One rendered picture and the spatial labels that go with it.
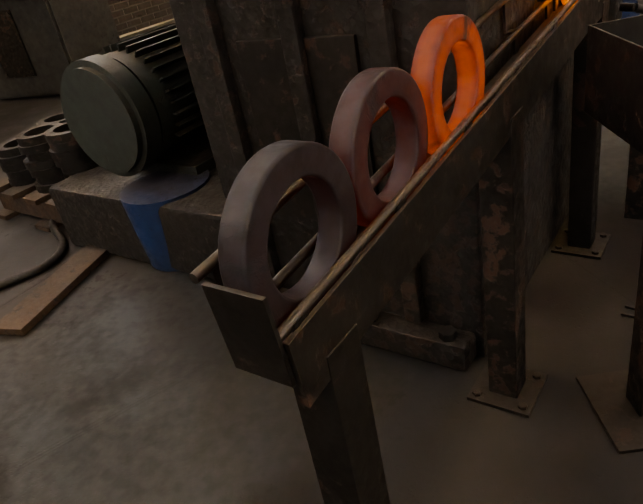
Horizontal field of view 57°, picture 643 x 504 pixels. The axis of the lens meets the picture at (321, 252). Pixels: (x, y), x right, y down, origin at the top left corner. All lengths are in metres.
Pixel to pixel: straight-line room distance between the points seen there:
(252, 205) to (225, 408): 0.97
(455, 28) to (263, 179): 0.41
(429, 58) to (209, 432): 0.94
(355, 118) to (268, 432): 0.86
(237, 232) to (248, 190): 0.04
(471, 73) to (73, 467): 1.14
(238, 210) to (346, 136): 0.17
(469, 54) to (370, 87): 0.27
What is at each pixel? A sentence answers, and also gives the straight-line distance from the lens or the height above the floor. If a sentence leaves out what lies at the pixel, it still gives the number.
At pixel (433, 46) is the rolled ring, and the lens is 0.79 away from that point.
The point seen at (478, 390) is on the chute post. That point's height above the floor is 0.02.
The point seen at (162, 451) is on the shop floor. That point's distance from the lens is 1.41.
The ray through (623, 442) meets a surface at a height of 0.01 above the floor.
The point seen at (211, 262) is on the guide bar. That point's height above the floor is 0.68.
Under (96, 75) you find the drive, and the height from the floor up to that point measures 0.64.
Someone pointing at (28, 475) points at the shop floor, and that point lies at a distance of 1.53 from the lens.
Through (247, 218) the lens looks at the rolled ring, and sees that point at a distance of 0.51.
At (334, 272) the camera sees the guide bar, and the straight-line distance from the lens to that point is 0.59.
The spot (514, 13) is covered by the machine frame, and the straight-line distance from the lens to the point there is 1.32.
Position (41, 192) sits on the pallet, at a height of 0.15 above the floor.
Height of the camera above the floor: 0.95
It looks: 30 degrees down
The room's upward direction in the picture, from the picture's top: 12 degrees counter-clockwise
